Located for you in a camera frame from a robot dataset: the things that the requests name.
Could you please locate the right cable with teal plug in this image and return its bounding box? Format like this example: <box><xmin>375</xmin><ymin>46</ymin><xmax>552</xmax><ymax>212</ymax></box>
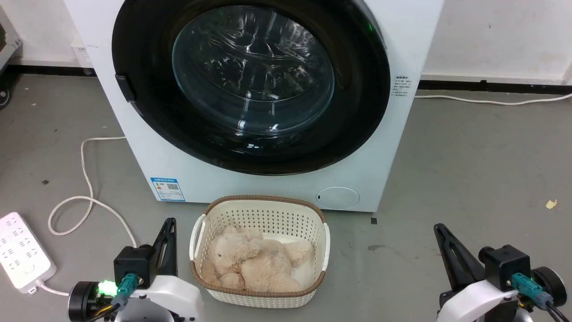
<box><xmin>511</xmin><ymin>272</ymin><xmax>572</xmax><ymax>322</ymax></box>

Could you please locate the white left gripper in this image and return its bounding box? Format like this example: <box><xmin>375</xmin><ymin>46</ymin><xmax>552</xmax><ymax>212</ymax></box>
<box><xmin>115</xmin><ymin>218</ymin><xmax>205</xmax><ymax>322</ymax></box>

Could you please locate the oval white filter cover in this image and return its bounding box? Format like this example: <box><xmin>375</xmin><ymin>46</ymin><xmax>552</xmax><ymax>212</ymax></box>
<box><xmin>315</xmin><ymin>186</ymin><xmax>361</xmax><ymax>211</ymax></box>

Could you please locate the grey cart frame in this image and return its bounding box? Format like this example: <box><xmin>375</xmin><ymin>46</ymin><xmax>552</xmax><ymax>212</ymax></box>
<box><xmin>0</xmin><ymin>9</ymin><xmax>23</xmax><ymax>76</ymax></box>

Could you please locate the beige teddy bear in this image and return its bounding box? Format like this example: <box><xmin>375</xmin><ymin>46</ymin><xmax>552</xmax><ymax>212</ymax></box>
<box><xmin>199</xmin><ymin>225</ymin><xmax>315</xmax><ymax>293</ymax></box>

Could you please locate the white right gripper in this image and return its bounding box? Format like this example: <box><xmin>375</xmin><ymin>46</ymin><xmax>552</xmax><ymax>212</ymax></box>
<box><xmin>433</xmin><ymin>223</ymin><xmax>520</xmax><ymax>322</ymax></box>

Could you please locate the white wall box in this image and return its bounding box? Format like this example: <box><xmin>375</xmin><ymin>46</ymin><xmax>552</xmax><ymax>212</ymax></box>
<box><xmin>70</xmin><ymin>38</ymin><xmax>93</xmax><ymax>68</ymax></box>

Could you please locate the white power cord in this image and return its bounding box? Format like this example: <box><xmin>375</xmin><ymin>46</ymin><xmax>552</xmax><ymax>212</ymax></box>
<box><xmin>34</xmin><ymin>136</ymin><xmax>137</xmax><ymax>297</ymax></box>

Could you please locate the cream perforated laundry basket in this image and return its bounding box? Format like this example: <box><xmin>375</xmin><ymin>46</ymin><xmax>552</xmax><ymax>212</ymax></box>
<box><xmin>189</xmin><ymin>195</ymin><xmax>331</xmax><ymax>309</ymax></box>

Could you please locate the cable with teal plug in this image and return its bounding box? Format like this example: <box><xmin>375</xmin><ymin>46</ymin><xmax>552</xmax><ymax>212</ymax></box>
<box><xmin>511</xmin><ymin>272</ymin><xmax>572</xmax><ymax>322</ymax></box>
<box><xmin>87</xmin><ymin>273</ymin><xmax>138</xmax><ymax>322</ymax></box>

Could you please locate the white front-load washing machine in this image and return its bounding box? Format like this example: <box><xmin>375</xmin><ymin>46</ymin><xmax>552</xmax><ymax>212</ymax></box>
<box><xmin>63</xmin><ymin>0</ymin><xmax>446</xmax><ymax>213</ymax></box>

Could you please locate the left cable with teal plug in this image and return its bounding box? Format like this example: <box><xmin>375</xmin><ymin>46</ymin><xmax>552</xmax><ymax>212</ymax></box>
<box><xmin>87</xmin><ymin>273</ymin><xmax>138</xmax><ymax>322</ymax></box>

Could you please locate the thin white floor cable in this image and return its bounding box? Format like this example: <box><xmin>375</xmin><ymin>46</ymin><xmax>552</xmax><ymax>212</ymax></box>
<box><xmin>413</xmin><ymin>92</ymin><xmax>572</xmax><ymax>106</ymax></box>

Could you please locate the black round washer door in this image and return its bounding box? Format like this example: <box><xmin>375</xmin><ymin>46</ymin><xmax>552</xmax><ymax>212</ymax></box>
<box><xmin>111</xmin><ymin>0</ymin><xmax>392</xmax><ymax>176</ymax></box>

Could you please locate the blue energy label sticker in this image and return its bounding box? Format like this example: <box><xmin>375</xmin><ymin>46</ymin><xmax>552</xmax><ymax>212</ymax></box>
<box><xmin>150</xmin><ymin>178</ymin><xmax>186</xmax><ymax>203</ymax></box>

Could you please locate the white power strip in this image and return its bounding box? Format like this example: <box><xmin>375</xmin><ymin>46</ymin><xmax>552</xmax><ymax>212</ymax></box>
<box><xmin>0</xmin><ymin>212</ymin><xmax>58</xmax><ymax>295</ymax></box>

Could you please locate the small white text sticker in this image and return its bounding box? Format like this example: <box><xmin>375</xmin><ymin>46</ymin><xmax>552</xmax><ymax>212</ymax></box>
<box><xmin>391</xmin><ymin>75</ymin><xmax>411</xmax><ymax>97</ymax></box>

